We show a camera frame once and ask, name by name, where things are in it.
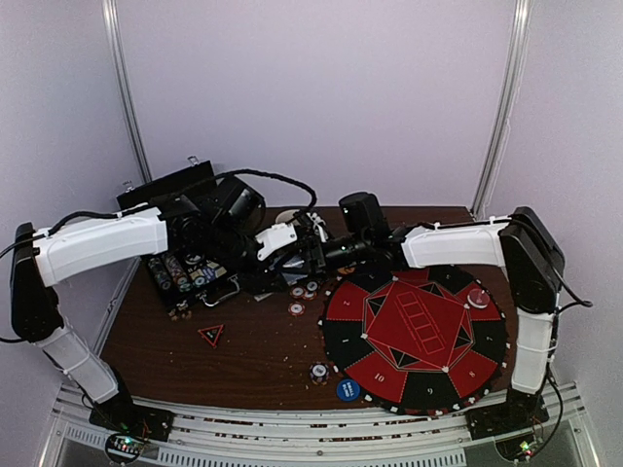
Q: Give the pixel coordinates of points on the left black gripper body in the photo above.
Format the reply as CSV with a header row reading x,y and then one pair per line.
x,y
226,244

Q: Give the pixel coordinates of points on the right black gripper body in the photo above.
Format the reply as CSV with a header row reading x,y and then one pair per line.
x,y
317,250

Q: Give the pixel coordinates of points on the stack of poker chips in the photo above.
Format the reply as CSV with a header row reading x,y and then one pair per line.
x,y
312,288

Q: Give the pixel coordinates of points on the red triangular chip holder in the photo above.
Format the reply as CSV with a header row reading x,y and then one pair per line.
x,y
212,334

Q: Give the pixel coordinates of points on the clear red round button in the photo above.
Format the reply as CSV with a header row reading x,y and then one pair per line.
x,y
478,298

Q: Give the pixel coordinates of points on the blue small blind button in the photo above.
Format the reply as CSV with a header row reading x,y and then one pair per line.
x,y
348,390

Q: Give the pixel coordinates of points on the blue playing card deck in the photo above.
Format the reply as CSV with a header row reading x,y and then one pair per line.
x,y
292,269

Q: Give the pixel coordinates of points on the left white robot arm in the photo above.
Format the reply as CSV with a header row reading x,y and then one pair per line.
x,y
86,240

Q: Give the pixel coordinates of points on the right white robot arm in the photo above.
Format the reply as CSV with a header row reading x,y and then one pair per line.
x,y
520,264

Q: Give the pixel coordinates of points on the small card decks in case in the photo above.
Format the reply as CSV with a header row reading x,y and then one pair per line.
x,y
202,274

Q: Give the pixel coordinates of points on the white floral ceramic mug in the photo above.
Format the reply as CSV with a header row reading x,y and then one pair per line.
x,y
288,217

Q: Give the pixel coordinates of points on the front right chip row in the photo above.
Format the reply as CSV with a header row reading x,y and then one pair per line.
x,y
176,271

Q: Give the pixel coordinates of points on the chip row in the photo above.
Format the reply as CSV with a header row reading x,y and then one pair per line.
x,y
176,271
160,273

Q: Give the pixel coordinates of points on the black poker chip case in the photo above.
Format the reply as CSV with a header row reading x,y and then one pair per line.
x,y
192,181

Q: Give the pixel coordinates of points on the loose chip middle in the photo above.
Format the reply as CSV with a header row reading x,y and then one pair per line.
x,y
297,292

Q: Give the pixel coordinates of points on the loose chip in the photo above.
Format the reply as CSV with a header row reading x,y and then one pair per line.
x,y
297,292
296,309

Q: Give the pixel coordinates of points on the front left chip row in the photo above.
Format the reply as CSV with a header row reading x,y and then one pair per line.
x,y
160,273

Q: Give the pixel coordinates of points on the loose chip front left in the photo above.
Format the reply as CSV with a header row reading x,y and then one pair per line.
x,y
296,309

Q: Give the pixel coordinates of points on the round red black poker mat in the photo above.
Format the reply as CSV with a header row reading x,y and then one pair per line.
x,y
411,340

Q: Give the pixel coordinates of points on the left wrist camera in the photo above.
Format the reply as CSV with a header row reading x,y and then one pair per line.
x,y
274,238

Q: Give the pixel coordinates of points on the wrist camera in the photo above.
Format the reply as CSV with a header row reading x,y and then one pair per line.
x,y
274,238
319,227

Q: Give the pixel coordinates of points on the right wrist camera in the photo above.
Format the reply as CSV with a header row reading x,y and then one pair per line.
x,y
319,227

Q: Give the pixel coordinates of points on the aluminium front rail base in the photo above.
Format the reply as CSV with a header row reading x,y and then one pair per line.
x,y
210,436

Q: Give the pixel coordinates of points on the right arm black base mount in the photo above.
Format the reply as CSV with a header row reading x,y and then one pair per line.
x,y
512,415

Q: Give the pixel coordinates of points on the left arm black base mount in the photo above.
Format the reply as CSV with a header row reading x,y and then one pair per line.
x,y
138,421

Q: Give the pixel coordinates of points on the left aluminium frame post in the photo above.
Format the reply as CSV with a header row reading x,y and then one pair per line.
x,y
115,40

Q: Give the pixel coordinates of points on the aluminium frame post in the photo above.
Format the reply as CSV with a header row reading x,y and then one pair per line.
x,y
115,40
511,82

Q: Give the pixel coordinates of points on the right aluminium frame post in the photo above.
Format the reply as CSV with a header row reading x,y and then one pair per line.
x,y
511,82

